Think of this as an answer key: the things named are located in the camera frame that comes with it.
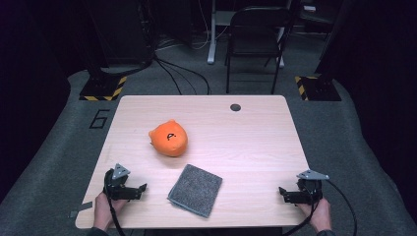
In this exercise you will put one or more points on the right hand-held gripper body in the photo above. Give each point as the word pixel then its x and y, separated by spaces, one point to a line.
pixel 309 190

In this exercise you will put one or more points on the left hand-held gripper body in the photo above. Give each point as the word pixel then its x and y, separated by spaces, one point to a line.
pixel 115 191

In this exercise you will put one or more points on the grey terry cloth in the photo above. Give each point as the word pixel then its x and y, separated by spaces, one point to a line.
pixel 196 190

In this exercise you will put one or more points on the orange plush toy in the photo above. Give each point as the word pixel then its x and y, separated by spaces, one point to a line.
pixel 168 139

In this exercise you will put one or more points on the person's left hand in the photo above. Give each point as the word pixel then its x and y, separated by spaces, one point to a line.
pixel 105 211

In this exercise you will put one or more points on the person's right hand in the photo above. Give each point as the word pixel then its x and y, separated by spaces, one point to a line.
pixel 319 216

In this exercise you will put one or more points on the grey tape strip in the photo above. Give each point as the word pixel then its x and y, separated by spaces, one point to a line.
pixel 82 208

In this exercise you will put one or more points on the black floor tape marking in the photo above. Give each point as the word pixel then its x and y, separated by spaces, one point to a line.
pixel 99 119

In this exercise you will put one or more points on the dark round table grommet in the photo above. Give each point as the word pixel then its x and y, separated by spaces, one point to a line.
pixel 235 107

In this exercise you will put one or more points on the hazard-striped black stand base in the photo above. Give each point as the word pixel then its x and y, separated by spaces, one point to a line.
pixel 318 88
pixel 103 88

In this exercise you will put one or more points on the black cabinet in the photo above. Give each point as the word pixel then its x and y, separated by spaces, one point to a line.
pixel 121 29

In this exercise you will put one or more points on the black folding chair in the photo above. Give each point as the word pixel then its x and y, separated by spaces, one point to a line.
pixel 255 29

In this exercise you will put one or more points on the white desk frame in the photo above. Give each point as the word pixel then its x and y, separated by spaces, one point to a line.
pixel 211 39

